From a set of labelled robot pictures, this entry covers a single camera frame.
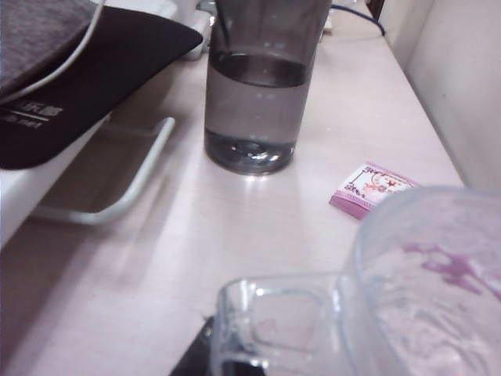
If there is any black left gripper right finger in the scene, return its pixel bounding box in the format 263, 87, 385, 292
222, 360, 272, 376

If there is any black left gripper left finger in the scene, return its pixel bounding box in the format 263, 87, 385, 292
183, 314, 216, 376

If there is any clear plastic mug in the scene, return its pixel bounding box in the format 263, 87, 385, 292
213, 186, 501, 376

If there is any tinted glass of water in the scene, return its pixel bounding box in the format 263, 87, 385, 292
203, 0, 333, 176

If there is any white desk partition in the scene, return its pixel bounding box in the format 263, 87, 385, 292
367, 0, 501, 193

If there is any pink paper packet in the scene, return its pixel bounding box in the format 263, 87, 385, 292
328, 162, 422, 220

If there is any white riser stand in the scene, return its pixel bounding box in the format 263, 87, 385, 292
0, 115, 176, 251

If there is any black mouse pad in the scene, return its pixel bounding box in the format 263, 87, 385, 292
0, 0, 204, 170

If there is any blue cable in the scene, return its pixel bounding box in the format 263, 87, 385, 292
332, 2, 387, 36

